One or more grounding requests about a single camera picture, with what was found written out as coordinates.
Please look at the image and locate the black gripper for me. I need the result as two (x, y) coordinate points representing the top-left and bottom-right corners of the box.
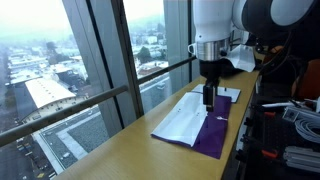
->
(198, 59), (222, 113)

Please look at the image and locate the purple folder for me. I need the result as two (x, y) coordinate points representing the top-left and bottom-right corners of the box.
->
(150, 91), (233, 160)

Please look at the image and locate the white flat board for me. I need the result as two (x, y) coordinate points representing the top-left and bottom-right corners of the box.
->
(191, 83), (242, 104)

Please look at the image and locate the black perforated breadboard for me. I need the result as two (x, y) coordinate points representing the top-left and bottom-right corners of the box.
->
(237, 98), (320, 180)

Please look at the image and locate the orange rounded object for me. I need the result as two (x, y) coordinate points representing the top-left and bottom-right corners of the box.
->
(291, 58), (320, 101)

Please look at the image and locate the metal window handrail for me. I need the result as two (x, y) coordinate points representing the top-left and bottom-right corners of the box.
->
(0, 55), (198, 148)

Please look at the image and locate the black clamp orange handle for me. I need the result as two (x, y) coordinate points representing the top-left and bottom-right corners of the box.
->
(240, 134), (279, 160)
(251, 105), (278, 118)

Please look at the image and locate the aluminium extrusion rail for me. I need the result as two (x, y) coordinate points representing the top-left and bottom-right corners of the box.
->
(281, 105), (320, 124)
(283, 145), (320, 174)

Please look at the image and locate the grey cable coil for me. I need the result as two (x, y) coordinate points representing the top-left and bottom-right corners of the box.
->
(294, 118), (320, 145)

